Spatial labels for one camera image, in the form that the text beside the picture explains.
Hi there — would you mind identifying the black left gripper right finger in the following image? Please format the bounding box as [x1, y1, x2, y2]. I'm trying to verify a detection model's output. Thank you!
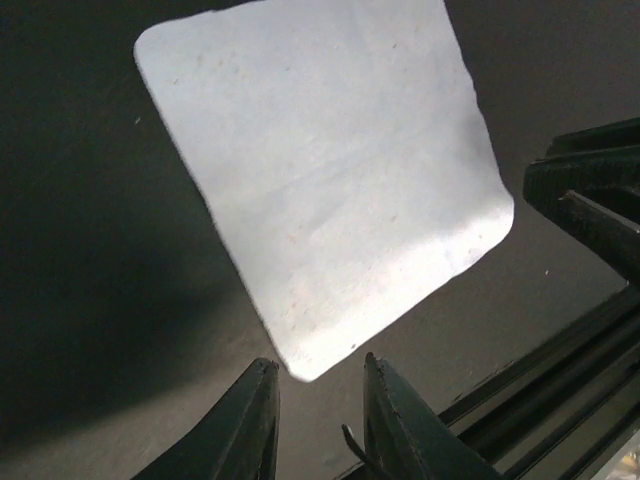
[364, 353, 500, 479]

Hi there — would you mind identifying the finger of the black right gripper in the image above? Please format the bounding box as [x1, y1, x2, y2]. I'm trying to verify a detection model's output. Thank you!
[523, 157, 639, 285]
[543, 117, 639, 162]

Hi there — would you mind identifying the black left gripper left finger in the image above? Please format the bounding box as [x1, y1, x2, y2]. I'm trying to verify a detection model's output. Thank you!
[135, 358, 280, 479]

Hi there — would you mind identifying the black front mounting rail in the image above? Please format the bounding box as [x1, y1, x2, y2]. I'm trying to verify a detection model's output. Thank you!
[347, 286, 639, 479]

